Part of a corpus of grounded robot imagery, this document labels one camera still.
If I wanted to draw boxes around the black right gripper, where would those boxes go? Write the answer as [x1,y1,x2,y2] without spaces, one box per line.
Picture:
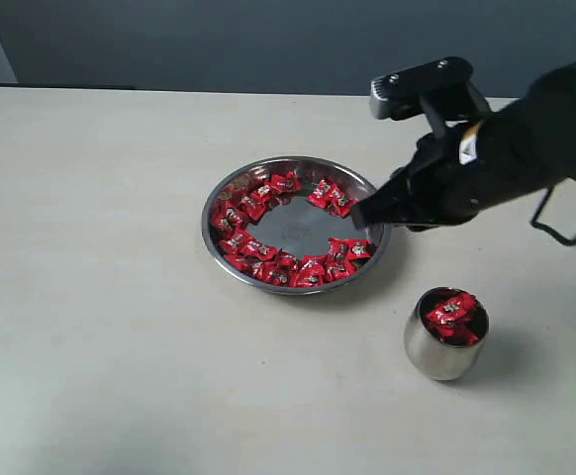
[349,121,545,233]

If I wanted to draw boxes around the red candy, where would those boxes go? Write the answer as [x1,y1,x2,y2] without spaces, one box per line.
[425,292,478,327]
[427,322,480,347]

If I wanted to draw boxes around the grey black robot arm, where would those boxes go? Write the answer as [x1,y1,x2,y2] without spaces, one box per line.
[350,56,576,231]

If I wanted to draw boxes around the round stainless steel plate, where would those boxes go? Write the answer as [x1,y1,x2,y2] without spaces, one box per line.
[201,156,402,297]

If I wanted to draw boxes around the stainless steel cup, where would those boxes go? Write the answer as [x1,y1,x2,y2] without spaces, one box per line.
[403,287,489,381]

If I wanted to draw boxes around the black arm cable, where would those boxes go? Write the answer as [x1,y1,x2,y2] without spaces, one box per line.
[529,185,576,247]

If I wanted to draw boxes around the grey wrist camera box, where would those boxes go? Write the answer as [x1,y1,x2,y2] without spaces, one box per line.
[369,56,478,121]

